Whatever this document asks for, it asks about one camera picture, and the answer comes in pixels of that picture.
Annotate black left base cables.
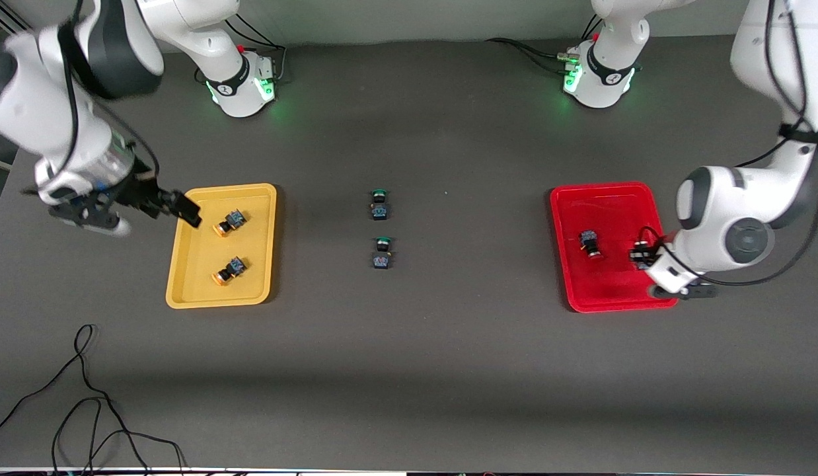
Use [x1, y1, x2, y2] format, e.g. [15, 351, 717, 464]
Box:
[485, 15, 605, 75]

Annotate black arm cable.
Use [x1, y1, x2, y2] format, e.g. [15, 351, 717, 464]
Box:
[637, 0, 818, 288]
[56, 0, 163, 194]

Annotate black base cables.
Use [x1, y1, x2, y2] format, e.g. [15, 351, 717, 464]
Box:
[485, 15, 605, 75]
[194, 10, 289, 85]

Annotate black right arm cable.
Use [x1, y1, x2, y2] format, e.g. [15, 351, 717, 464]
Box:
[56, 0, 163, 194]

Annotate black right base cables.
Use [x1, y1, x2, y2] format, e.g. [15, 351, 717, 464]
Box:
[194, 10, 289, 85]

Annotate aluminium frame profile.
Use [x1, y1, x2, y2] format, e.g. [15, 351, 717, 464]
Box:
[0, 7, 33, 40]

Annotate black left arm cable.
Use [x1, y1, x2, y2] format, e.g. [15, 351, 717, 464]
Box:
[637, 0, 818, 288]

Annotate yellow push button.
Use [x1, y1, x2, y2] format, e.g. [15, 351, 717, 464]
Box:
[212, 209, 248, 238]
[211, 257, 248, 287]

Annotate loose black cable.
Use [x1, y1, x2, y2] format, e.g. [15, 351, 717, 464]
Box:
[0, 323, 186, 476]

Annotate red plastic tray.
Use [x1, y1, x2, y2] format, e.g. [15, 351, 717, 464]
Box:
[550, 181, 680, 313]

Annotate yellow plastic tray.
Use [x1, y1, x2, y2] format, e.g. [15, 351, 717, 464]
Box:
[165, 183, 278, 309]

